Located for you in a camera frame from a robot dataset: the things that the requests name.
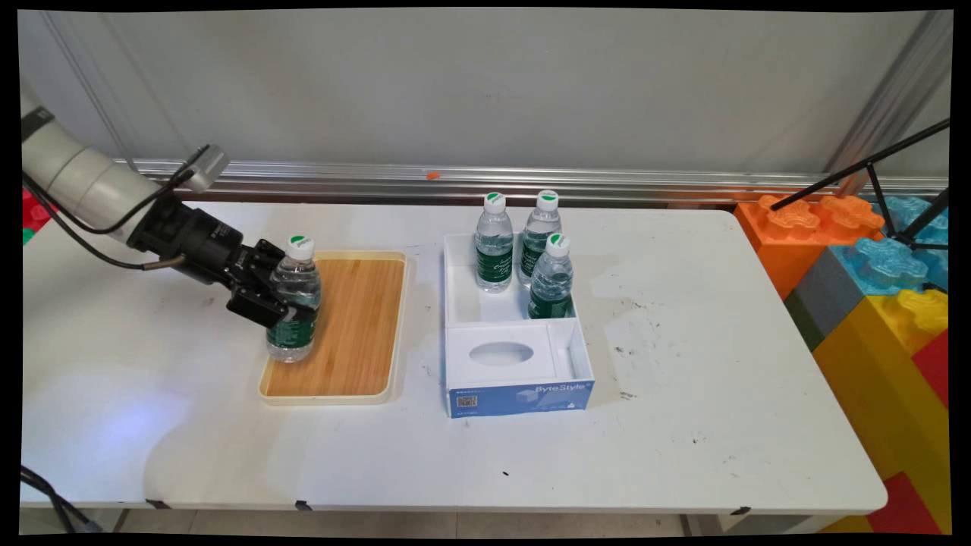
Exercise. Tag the aluminium wall rail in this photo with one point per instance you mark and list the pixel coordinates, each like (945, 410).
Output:
(531, 184)

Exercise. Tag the bamboo tray, cream rim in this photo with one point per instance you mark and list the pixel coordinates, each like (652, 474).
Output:
(364, 326)

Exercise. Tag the green giant building block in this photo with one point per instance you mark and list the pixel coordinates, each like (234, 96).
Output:
(28, 236)

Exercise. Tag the water bottle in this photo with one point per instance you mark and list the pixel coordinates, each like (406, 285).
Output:
(540, 227)
(494, 250)
(551, 284)
(294, 303)

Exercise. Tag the red giant building block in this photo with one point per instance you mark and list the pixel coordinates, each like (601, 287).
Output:
(34, 212)
(934, 368)
(906, 508)

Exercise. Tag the grey giant building block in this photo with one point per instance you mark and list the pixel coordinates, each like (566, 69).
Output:
(819, 292)

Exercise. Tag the yellow giant building block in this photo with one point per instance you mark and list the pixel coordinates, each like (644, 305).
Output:
(872, 379)

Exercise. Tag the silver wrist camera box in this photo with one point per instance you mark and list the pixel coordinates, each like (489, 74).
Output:
(205, 168)

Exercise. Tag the orange giant building block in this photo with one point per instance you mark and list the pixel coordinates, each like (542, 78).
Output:
(789, 243)

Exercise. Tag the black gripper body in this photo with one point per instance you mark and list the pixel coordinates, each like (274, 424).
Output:
(197, 243)

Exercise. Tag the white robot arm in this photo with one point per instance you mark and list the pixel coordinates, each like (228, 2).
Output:
(83, 178)

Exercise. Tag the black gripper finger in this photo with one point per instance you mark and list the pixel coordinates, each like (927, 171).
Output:
(267, 262)
(254, 305)

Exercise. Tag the black tripod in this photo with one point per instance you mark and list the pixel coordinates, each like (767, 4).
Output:
(872, 163)

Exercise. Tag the blue and white cardboard box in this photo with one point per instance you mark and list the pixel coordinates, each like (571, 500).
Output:
(516, 398)

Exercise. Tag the blue giant building block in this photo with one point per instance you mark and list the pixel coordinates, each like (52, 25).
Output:
(884, 262)

